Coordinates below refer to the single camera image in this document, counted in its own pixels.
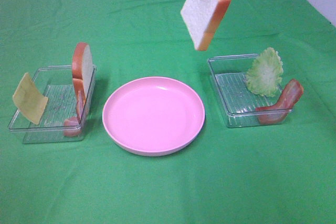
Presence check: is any bread slice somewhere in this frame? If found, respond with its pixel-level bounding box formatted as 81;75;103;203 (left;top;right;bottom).
72;42;93;104
181;0;231;51

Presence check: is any green lettuce leaf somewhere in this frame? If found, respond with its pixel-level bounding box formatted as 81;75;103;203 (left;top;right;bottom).
246;47;284;97

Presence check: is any bacon strip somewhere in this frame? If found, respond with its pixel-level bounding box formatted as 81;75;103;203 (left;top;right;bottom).
256;79;304;125
64;90;85;137

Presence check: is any yellow cheese slice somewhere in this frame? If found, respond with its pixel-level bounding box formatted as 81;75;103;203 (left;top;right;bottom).
12;72;48;125

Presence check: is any right clear plastic tray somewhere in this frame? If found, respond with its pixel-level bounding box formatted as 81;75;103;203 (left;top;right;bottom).
207;54;292;128

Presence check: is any clear plastic tray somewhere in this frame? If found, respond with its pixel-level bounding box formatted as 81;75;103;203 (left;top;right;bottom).
8;65;97;144
207;54;292;128

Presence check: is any pink round plate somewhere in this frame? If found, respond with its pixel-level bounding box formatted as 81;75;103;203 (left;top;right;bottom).
102;77;205;156

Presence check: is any left clear plastic tray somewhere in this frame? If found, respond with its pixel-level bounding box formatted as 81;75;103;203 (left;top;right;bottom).
8;65;97;144

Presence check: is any green tablecloth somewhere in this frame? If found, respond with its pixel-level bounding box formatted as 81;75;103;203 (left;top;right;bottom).
1;0;335;223

